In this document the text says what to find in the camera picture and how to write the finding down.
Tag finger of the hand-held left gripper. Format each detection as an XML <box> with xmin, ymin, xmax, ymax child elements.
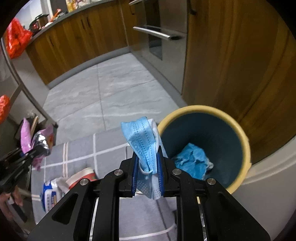
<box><xmin>6</xmin><ymin>148</ymin><xmax>50</xmax><ymax>169</ymax></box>

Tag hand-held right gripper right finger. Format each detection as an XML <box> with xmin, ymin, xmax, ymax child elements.
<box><xmin>157</xmin><ymin>152</ymin><xmax>271</xmax><ymax>241</ymax></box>

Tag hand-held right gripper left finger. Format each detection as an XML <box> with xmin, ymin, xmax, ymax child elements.
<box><xmin>26</xmin><ymin>153</ymin><xmax>139</xmax><ymax>241</ymax></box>

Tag pink foil snack packet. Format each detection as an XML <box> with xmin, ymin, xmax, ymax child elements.
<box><xmin>20</xmin><ymin>118</ymin><xmax>58</xmax><ymax>171</ymax></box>

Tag blue face mask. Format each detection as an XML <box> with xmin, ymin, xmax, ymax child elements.
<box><xmin>121</xmin><ymin>116</ymin><xmax>165</xmax><ymax>200</ymax></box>

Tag yellow rimmed waste bin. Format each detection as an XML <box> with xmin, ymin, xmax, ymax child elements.
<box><xmin>157</xmin><ymin>105</ymin><xmax>251</xmax><ymax>194</ymax></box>

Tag person's left hand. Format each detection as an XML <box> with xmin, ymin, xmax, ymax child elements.
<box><xmin>0</xmin><ymin>189</ymin><xmax>23</xmax><ymax>207</ymax></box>

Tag crumpled blue cloth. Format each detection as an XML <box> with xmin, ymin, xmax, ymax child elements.
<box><xmin>174</xmin><ymin>142</ymin><xmax>214</xmax><ymax>180</ymax></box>

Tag grey rug with white lines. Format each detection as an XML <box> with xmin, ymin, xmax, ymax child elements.
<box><xmin>30</xmin><ymin>132</ymin><xmax>178</xmax><ymax>241</ymax></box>

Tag white blue wet wipes pack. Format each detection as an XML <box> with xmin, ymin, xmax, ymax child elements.
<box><xmin>40</xmin><ymin>177</ymin><xmax>70</xmax><ymax>212</ymax></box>

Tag red white paper cup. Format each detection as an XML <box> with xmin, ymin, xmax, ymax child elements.
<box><xmin>66</xmin><ymin>167</ymin><xmax>97</xmax><ymax>189</ymax></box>

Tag orange mesh bag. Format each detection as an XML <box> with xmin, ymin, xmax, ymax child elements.
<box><xmin>0</xmin><ymin>95</ymin><xmax>11</xmax><ymax>124</ymax></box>

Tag red plastic bag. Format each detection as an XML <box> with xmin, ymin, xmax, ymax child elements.
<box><xmin>5</xmin><ymin>18</ymin><xmax>33</xmax><ymax>59</ymax></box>

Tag wooden base cabinets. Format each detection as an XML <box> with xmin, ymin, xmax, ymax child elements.
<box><xmin>25</xmin><ymin>0</ymin><xmax>130</xmax><ymax>85</ymax></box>

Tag dark pressure cooker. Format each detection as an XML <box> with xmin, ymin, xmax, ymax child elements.
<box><xmin>29</xmin><ymin>14</ymin><xmax>49</xmax><ymax>33</ymax></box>

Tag tall wooden cabinet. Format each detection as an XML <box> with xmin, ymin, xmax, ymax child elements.
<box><xmin>181</xmin><ymin>0</ymin><xmax>296</xmax><ymax>165</ymax></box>

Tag stainless steel oven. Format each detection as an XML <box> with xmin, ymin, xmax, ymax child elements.
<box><xmin>128</xmin><ymin>0</ymin><xmax>189</xmax><ymax>94</ymax></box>

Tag yellow packets on counter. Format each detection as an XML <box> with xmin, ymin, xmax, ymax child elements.
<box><xmin>66</xmin><ymin>0</ymin><xmax>80</xmax><ymax>12</ymax></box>

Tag metal table frame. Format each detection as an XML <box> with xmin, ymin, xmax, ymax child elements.
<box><xmin>0</xmin><ymin>38</ymin><xmax>58</xmax><ymax>130</ymax></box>

